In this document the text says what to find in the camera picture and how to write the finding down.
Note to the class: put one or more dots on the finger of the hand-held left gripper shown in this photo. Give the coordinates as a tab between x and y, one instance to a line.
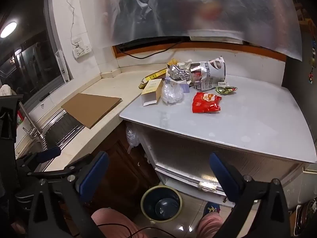
49	174
49	153

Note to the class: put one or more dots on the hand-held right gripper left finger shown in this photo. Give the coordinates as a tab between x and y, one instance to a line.
95	176

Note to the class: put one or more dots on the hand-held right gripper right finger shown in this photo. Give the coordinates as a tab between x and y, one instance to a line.
225	178

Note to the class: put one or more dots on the round dark trash bin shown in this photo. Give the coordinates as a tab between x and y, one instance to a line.
161	203

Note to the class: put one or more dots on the white lavender box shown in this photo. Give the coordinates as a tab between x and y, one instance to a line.
184	86

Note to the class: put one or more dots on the yellow long box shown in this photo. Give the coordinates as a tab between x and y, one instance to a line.
154	75

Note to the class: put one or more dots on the red bottle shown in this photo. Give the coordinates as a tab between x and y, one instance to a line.
19	117

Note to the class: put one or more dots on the metal faucet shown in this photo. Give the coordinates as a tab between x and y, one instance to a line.
31	125

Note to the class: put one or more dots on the brown wooden door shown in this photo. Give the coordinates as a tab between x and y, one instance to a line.
118	173

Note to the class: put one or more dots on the white cabinet ribbed door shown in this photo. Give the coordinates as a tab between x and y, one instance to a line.
210	158

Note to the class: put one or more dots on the stainless steel sink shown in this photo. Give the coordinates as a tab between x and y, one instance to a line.
62	129

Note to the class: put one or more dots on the white cloth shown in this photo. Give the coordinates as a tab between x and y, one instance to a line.
6	90

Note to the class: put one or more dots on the blue right slipper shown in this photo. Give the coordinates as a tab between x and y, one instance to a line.
211	207

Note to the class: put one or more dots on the person's right leg pink pants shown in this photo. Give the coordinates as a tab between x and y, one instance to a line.
210	225

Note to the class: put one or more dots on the person's leg pink pants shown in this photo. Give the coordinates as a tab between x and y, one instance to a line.
210	225
111	224

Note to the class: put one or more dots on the person's left leg pink pants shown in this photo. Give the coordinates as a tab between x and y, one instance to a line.
111	224

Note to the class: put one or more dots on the hanging clear plastic bag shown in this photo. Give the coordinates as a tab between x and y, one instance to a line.
132	137

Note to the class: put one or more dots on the brown cardboard sheet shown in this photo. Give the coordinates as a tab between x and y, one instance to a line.
91	109

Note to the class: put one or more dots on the dark glass window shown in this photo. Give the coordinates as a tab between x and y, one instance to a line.
37	62

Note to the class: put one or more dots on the white plastic strip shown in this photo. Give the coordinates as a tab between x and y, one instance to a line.
62	65

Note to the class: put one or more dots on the red snack packet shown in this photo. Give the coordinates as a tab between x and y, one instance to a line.
206	103

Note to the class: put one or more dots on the green wrapper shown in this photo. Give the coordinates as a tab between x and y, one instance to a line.
226	90

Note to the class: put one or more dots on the round ceiling lamp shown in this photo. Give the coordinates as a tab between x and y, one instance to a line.
8	29

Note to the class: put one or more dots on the metal pots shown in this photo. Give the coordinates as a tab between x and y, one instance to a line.
307	215

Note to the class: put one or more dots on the crumpled clear plastic bag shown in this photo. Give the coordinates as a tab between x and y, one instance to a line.
172	94

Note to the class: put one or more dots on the cream carton box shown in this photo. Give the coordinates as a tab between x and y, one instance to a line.
152	90

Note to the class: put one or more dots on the large silver bag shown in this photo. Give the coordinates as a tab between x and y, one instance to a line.
210	74

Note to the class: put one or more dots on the crumpled silver foil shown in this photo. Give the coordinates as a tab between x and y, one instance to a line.
177	73

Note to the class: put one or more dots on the yellow wrapper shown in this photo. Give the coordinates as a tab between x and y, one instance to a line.
174	62

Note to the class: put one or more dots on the hanging ornament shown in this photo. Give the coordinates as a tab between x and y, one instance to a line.
313	62

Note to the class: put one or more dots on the clear plastic sheet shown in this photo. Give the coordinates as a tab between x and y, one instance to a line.
173	10

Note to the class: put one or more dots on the wooden shelf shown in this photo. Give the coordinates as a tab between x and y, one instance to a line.
303	17

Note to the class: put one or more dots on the white wall socket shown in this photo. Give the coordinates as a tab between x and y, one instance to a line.
81	50

